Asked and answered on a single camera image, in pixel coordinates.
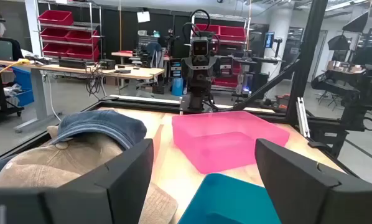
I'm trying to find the wooden workbench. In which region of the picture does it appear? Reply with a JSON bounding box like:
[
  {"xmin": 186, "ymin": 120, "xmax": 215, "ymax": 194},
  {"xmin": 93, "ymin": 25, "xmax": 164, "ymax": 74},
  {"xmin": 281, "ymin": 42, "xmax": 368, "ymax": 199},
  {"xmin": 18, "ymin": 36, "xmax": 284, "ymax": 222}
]
[{"xmin": 0, "ymin": 58, "xmax": 165, "ymax": 133}]

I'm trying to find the yellow cable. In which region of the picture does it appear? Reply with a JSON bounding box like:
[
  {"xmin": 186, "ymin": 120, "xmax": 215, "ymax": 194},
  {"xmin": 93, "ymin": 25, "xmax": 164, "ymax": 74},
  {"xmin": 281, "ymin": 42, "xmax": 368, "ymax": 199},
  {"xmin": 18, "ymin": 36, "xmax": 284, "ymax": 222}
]
[{"xmin": 0, "ymin": 58, "xmax": 31, "ymax": 77}]

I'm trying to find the white paper sign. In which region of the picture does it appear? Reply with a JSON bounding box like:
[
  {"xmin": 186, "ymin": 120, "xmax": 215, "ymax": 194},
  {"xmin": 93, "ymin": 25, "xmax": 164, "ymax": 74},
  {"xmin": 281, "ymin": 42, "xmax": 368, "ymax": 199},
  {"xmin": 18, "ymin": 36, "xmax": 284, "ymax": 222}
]
[{"xmin": 136, "ymin": 11, "xmax": 151, "ymax": 24}]

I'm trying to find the silver frame bracket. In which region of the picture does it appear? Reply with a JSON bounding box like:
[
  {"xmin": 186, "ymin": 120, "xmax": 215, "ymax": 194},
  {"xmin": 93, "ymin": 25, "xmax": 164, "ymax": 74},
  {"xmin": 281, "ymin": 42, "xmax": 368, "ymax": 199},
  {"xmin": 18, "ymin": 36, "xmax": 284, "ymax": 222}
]
[{"xmin": 295, "ymin": 96, "xmax": 311, "ymax": 139}]

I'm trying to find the red plastic storage bin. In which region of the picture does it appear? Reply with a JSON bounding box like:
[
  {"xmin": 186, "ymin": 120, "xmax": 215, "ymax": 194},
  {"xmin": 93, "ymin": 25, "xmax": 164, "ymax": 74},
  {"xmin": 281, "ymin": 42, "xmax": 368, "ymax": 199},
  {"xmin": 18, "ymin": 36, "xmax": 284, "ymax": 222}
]
[
  {"xmin": 42, "ymin": 43, "xmax": 68, "ymax": 57},
  {"xmin": 65, "ymin": 30, "xmax": 99, "ymax": 45},
  {"xmin": 194, "ymin": 24, "xmax": 220, "ymax": 35},
  {"xmin": 212, "ymin": 77, "xmax": 239, "ymax": 88},
  {"xmin": 66, "ymin": 46, "xmax": 100, "ymax": 62},
  {"xmin": 40, "ymin": 27, "xmax": 70, "ymax": 42},
  {"xmin": 218, "ymin": 26, "xmax": 247, "ymax": 42},
  {"xmin": 37, "ymin": 9, "xmax": 74, "ymax": 27}
]

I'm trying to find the black softbox light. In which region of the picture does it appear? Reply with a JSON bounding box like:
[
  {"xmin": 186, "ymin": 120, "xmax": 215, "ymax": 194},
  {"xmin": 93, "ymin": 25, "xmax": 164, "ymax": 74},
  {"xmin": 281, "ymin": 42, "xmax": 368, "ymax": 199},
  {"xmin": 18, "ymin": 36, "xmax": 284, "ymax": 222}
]
[
  {"xmin": 327, "ymin": 34, "xmax": 350, "ymax": 51},
  {"xmin": 342, "ymin": 11, "xmax": 370, "ymax": 34}
]

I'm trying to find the wire shelf rack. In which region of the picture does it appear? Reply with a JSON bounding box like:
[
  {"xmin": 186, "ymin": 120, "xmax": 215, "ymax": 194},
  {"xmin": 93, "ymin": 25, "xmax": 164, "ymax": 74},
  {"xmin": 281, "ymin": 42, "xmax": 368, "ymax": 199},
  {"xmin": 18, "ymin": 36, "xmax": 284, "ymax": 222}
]
[
  {"xmin": 36, "ymin": 0, "xmax": 103, "ymax": 63},
  {"xmin": 190, "ymin": 12, "xmax": 252, "ymax": 91}
]

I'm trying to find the computer monitor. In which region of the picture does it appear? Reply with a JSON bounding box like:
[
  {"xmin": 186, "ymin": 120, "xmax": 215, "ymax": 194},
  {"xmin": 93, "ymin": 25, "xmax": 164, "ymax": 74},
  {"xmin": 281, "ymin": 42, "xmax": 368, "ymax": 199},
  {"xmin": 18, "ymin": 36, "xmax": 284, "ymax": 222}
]
[{"xmin": 264, "ymin": 31, "xmax": 276, "ymax": 49}]

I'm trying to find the blue waste bin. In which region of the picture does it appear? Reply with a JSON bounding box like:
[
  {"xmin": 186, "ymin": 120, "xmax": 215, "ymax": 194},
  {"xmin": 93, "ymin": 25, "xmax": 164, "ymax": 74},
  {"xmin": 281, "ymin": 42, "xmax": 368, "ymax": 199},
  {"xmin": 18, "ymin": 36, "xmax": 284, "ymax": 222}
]
[{"xmin": 172, "ymin": 77, "xmax": 184, "ymax": 96}]

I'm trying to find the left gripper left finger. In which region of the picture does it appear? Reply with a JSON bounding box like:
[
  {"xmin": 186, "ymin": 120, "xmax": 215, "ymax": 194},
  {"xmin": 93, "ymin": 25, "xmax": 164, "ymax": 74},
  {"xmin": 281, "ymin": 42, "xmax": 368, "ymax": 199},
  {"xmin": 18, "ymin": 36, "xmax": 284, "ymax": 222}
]
[{"xmin": 0, "ymin": 139, "xmax": 154, "ymax": 224}]

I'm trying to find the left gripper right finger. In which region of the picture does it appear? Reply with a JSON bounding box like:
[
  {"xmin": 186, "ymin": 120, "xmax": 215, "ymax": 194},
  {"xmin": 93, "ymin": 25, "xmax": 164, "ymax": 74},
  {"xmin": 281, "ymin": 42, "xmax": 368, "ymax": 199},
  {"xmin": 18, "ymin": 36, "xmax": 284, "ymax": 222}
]
[{"xmin": 254, "ymin": 139, "xmax": 372, "ymax": 224}]

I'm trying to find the pink plastic bin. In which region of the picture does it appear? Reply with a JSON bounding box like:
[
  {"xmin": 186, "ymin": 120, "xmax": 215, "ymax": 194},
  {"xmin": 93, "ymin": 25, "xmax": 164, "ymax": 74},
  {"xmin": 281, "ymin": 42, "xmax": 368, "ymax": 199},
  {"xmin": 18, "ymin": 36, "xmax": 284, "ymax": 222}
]
[{"xmin": 172, "ymin": 111, "xmax": 291, "ymax": 175}]

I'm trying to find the teal plastic bin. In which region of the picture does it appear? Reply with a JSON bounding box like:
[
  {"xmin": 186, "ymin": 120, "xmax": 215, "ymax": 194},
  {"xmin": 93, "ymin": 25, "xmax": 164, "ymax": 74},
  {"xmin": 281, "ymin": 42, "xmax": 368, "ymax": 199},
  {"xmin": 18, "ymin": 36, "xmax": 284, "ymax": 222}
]
[{"xmin": 178, "ymin": 173, "xmax": 282, "ymax": 224}]

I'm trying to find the blue plastic storage bin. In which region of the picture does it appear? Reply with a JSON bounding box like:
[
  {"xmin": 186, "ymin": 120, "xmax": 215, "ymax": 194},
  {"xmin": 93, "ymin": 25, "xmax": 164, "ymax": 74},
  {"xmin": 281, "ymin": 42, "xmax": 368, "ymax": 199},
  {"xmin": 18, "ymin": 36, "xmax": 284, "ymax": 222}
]
[{"xmin": 11, "ymin": 67, "xmax": 35, "ymax": 107}]

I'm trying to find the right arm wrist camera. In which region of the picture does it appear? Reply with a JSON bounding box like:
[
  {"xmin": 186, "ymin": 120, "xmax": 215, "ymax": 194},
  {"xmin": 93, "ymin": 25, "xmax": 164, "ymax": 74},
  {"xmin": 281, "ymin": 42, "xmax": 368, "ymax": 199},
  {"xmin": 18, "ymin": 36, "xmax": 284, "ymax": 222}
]
[{"xmin": 191, "ymin": 36, "xmax": 210, "ymax": 57}]

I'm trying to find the blue denim cap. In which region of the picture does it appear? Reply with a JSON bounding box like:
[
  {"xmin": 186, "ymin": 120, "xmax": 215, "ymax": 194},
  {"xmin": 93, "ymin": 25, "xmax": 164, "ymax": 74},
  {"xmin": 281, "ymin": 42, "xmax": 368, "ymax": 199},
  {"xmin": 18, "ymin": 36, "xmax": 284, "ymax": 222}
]
[{"xmin": 50, "ymin": 109, "xmax": 148, "ymax": 151}]

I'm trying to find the black equipment box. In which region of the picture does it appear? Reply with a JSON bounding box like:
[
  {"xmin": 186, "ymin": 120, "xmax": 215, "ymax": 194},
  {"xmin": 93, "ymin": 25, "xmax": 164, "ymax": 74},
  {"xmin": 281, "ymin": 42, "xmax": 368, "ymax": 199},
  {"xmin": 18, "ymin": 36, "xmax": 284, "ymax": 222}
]
[
  {"xmin": 58, "ymin": 58, "xmax": 87, "ymax": 70},
  {"xmin": 99, "ymin": 58, "xmax": 116, "ymax": 70}
]

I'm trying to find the beige khaki cap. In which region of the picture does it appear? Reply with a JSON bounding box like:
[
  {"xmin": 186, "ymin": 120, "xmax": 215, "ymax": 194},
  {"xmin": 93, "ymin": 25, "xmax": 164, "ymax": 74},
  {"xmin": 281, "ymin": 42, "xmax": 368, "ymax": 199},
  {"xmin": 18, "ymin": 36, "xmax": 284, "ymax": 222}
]
[{"xmin": 0, "ymin": 125, "xmax": 179, "ymax": 224}]

